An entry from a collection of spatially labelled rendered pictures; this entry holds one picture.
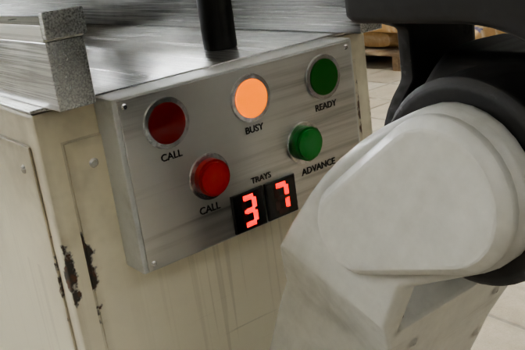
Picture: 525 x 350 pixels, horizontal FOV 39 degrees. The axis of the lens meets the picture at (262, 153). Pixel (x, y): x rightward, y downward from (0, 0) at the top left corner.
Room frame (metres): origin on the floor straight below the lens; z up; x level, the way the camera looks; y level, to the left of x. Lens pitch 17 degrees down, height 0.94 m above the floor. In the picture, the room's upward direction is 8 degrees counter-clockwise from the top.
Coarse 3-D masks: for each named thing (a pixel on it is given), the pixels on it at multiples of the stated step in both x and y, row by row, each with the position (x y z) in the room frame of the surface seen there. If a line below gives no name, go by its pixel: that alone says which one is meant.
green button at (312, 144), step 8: (304, 128) 0.61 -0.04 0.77; (312, 128) 0.62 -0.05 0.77; (296, 136) 0.61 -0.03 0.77; (304, 136) 0.61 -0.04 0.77; (312, 136) 0.61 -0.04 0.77; (320, 136) 0.62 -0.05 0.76; (296, 144) 0.60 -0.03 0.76; (304, 144) 0.61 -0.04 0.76; (312, 144) 0.61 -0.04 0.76; (320, 144) 0.62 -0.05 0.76; (296, 152) 0.61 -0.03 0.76; (304, 152) 0.61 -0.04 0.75; (312, 152) 0.61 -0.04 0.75
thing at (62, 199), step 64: (128, 64) 0.67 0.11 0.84; (192, 64) 0.63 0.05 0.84; (0, 128) 0.58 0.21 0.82; (64, 128) 0.53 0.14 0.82; (0, 192) 0.61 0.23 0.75; (64, 192) 0.53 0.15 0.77; (0, 256) 0.66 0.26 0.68; (64, 256) 0.52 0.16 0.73; (192, 256) 0.58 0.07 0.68; (256, 256) 0.62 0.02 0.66; (0, 320) 0.71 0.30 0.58; (64, 320) 0.54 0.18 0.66; (128, 320) 0.54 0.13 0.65; (192, 320) 0.57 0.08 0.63; (256, 320) 0.61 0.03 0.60
